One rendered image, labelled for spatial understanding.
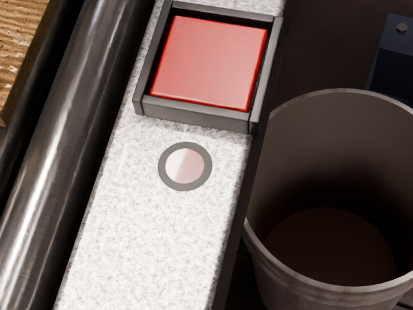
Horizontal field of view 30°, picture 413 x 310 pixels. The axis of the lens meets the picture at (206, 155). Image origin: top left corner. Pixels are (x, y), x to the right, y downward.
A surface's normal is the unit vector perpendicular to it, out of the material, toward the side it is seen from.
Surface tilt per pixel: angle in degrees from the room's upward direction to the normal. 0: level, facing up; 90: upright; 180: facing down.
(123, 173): 0
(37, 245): 31
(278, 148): 87
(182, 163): 0
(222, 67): 0
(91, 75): 22
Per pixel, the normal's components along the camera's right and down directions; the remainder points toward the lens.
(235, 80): -0.07, -0.46
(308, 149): 0.26, 0.82
